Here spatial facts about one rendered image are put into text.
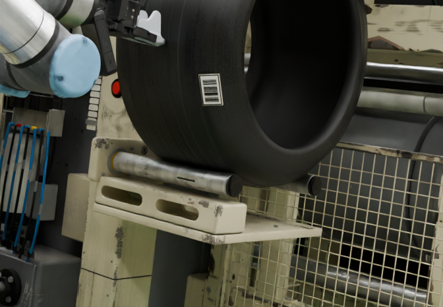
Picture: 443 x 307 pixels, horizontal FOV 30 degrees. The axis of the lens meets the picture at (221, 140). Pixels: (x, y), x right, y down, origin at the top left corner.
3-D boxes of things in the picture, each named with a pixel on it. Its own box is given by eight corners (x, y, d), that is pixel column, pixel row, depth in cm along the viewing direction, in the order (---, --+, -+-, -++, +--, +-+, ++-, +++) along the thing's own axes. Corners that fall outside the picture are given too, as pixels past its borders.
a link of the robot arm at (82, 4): (68, 23, 132) (32, 21, 138) (91, 30, 136) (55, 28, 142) (80, -32, 132) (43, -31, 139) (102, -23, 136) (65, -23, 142)
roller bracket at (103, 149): (86, 180, 181) (91, 136, 181) (206, 181, 211) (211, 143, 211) (96, 183, 179) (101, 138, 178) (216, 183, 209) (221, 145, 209)
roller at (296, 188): (208, 167, 207) (196, 175, 204) (204, 151, 205) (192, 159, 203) (324, 190, 185) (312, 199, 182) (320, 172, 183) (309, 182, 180)
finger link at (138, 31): (163, 35, 148) (128, 22, 142) (161, 43, 148) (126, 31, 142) (144, 33, 151) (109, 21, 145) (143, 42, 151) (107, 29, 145)
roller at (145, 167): (124, 168, 186) (109, 172, 182) (124, 149, 185) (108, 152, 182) (243, 195, 163) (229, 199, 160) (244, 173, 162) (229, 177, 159)
